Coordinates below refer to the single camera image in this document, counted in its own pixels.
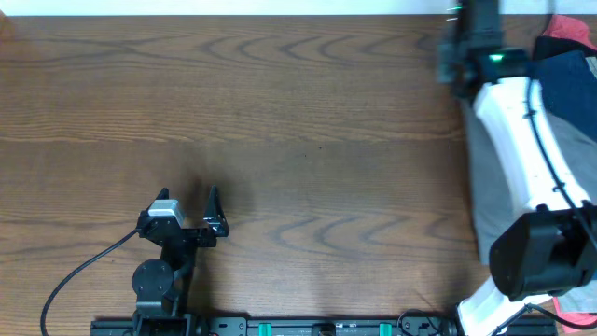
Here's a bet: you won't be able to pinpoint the navy blue garment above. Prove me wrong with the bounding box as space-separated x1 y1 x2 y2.
535 50 596 141

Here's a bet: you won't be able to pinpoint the grey shorts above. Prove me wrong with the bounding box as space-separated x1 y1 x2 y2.
461 100 597 314

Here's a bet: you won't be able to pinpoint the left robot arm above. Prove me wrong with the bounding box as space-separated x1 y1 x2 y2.
132 186 229 335

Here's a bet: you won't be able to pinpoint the black cloth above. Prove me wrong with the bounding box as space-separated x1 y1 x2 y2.
532 35 596 61

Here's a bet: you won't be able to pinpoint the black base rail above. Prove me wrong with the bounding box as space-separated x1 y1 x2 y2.
90 315 559 336

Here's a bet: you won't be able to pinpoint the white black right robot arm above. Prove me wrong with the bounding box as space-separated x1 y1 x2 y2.
241 1 596 336

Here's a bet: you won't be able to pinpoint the red cloth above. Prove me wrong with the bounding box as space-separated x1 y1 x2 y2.
542 15 596 49

